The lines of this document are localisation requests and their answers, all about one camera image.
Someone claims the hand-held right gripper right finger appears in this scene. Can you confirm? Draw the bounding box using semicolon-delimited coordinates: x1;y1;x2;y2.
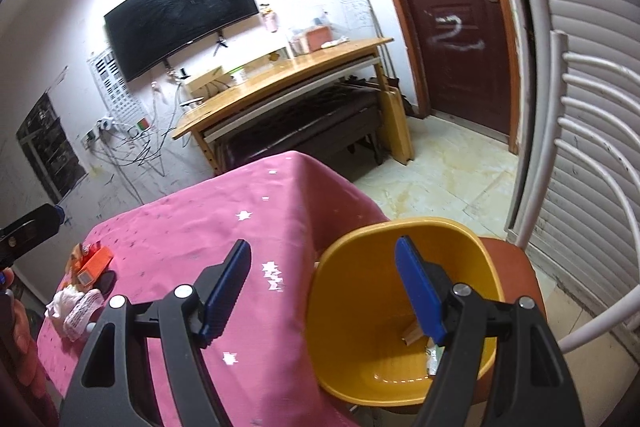
394;235;586;427

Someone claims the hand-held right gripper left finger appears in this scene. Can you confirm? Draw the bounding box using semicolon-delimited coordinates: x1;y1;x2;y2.
59;238;252;427

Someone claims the yellow chair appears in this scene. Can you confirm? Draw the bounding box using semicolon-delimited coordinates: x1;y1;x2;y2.
305;217;507;405

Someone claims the orange packet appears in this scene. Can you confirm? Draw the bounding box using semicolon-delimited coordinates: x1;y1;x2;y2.
80;248;113;288

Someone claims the person's left hand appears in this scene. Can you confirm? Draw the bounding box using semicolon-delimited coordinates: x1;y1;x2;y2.
0;294;51;413

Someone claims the brown cardboard scrap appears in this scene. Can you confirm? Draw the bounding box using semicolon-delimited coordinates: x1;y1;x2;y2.
402;324;426;348

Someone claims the yellow orange snack wrapper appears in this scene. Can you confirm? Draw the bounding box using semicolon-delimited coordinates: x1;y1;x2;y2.
69;243;93;269

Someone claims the white green wrapper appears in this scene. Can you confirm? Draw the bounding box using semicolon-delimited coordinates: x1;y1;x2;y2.
425;342;444;378

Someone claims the white crumpled wrapper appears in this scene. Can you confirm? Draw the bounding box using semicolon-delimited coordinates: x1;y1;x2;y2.
46;284;103;342

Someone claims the pink star-print tablecloth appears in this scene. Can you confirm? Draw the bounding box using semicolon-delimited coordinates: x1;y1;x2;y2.
36;150;391;427

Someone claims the dark brown bench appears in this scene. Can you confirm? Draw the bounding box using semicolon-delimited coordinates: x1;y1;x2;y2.
217;84;383;172

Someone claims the cardboard box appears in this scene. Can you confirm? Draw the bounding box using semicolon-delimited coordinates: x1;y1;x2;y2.
186;66;234;100

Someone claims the wooden desk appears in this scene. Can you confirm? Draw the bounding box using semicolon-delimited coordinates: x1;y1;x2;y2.
172;37;416;178

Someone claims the clear plastic container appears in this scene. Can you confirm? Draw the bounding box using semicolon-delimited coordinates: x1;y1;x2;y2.
287;27;306;58

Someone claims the orange box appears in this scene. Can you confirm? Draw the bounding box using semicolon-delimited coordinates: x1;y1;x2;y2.
302;26;335;52

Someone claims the dark wall poster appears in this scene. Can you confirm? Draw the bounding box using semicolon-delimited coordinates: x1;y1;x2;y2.
16;93;87;204

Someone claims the tangle of cables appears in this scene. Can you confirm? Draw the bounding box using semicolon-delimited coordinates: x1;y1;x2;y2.
90;79;187;178

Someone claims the white wall grid rack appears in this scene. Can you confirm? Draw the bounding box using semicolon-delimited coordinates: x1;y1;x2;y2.
89;48;146;128

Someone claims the black wall television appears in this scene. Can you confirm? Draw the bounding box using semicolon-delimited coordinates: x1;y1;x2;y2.
103;0;261;82

